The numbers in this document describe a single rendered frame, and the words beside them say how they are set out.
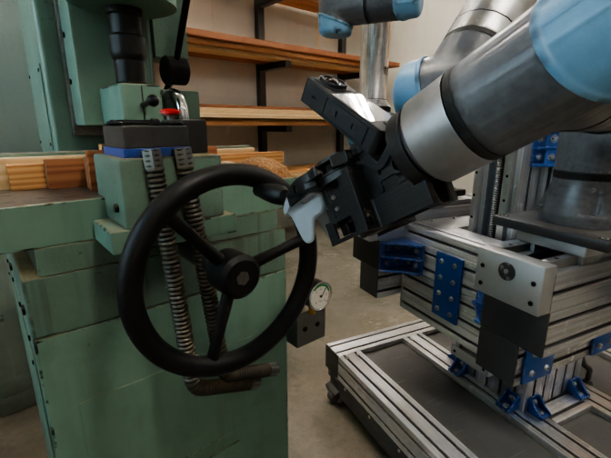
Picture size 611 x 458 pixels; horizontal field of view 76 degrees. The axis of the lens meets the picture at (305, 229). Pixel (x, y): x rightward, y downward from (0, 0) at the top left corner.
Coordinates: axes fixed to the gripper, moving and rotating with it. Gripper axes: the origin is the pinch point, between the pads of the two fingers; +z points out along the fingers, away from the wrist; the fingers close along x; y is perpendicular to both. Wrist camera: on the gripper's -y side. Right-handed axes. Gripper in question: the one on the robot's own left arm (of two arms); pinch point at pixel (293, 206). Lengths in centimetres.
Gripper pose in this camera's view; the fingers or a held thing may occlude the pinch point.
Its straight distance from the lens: 48.0
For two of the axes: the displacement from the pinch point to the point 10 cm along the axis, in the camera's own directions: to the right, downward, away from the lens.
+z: -5.5, 3.2, 7.7
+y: 3.0, 9.4, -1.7
